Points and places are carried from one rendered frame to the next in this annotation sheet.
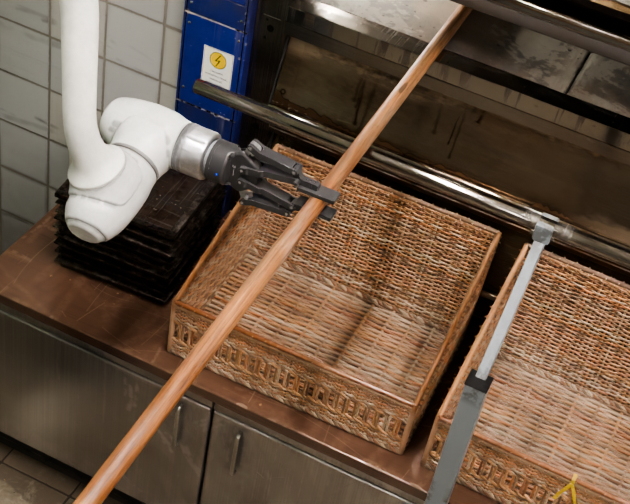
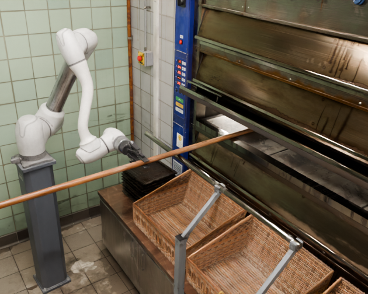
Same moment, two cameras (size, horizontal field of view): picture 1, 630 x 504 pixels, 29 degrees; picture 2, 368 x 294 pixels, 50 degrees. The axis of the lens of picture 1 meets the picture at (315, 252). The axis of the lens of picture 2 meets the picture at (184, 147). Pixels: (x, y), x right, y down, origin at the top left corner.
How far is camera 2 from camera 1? 132 cm
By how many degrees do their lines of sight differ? 33
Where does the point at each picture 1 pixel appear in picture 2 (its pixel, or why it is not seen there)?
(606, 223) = (277, 206)
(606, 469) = not seen: outside the picture
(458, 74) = (235, 144)
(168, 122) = (115, 133)
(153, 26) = (169, 127)
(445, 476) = (176, 277)
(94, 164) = (83, 138)
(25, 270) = (113, 192)
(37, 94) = (148, 149)
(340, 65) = not seen: hidden behind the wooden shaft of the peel
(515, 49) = (263, 142)
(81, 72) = (82, 109)
